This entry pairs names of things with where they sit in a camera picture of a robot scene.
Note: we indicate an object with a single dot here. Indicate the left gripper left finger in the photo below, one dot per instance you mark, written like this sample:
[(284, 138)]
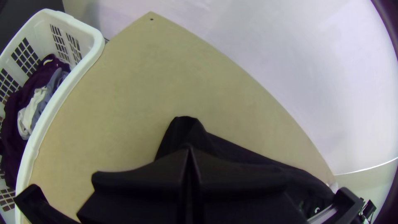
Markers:
[(146, 196)]

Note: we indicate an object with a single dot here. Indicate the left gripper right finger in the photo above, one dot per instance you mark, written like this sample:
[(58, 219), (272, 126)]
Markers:
[(242, 199)]

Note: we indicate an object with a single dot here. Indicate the black t-shirt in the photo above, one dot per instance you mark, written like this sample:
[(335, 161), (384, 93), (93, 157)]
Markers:
[(236, 152)]

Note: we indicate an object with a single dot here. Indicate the white laundry basket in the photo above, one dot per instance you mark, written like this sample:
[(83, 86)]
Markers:
[(84, 53)]

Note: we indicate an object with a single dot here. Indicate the heap of clothes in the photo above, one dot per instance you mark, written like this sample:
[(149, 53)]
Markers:
[(18, 102)]

